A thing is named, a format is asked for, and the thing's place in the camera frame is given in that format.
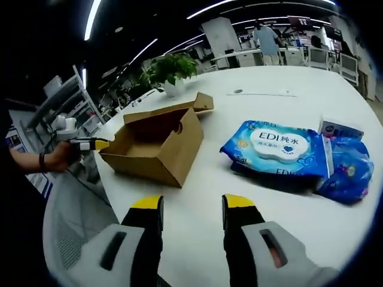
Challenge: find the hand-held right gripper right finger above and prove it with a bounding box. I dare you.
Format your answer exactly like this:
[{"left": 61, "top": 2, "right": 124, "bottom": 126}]
[{"left": 221, "top": 193, "right": 339, "bottom": 287}]

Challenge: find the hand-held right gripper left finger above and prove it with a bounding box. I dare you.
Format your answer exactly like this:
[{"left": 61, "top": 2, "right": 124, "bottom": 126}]
[{"left": 67, "top": 195, "right": 165, "bottom": 287}]

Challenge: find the brown cardboard shoe box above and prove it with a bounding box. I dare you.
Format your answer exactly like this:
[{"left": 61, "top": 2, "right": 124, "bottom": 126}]
[{"left": 98, "top": 91, "right": 215, "bottom": 189}]

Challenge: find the blue wet wipes pack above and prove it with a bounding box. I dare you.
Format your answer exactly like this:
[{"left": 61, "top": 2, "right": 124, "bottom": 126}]
[{"left": 220, "top": 120, "right": 330, "bottom": 180}]

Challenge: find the blue plastic bag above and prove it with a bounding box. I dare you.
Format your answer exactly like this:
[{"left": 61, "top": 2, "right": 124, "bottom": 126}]
[{"left": 315, "top": 136, "right": 375, "bottom": 206}]

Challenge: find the white blue carton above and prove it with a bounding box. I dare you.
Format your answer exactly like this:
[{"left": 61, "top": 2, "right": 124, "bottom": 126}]
[{"left": 318, "top": 119, "right": 365, "bottom": 141}]

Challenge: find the person's left hand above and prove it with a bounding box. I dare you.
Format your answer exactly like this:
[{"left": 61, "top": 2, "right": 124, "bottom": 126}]
[{"left": 44, "top": 140, "right": 83, "bottom": 173}]

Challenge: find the grey metal shelf rack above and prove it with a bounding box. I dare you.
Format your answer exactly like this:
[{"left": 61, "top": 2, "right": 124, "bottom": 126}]
[{"left": 25, "top": 64, "right": 105, "bottom": 144}]

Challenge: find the grey mesh office chair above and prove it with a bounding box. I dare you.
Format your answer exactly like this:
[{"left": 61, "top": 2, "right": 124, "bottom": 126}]
[{"left": 42, "top": 176, "right": 122, "bottom": 287}]

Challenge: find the ceiling light strip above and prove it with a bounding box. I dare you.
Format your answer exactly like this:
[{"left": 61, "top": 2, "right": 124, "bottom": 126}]
[
  {"left": 83, "top": 0, "right": 102, "bottom": 42},
  {"left": 186, "top": 0, "right": 338, "bottom": 20}
]

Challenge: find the green potted plant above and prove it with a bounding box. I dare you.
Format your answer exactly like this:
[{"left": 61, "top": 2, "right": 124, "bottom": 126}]
[{"left": 143, "top": 53, "right": 200, "bottom": 99}]

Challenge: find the white office desk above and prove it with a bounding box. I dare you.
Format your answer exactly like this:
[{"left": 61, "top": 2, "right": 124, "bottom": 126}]
[{"left": 211, "top": 49, "right": 264, "bottom": 69}]

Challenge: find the white office chair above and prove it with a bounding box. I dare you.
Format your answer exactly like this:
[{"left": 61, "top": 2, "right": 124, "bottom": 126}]
[
  {"left": 309, "top": 47, "right": 330, "bottom": 71},
  {"left": 339, "top": 53, "right": 359, "bottom": 86}
]

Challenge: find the dark hanging screen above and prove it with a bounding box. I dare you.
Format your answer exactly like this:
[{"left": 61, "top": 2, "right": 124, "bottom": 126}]
[{"left": 324, "top": 25, "right": 344, "bottom": 39}]

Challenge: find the red hanging screen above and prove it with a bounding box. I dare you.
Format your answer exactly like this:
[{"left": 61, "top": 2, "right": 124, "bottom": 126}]
[{"left": 287, "top": 15, "right": 312, "bottom": 27}]

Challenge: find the table cable outlet panel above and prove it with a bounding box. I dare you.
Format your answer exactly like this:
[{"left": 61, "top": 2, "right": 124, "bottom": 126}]
[{"left": 226, "top": 88, "right": 299, "bottom": 98}]

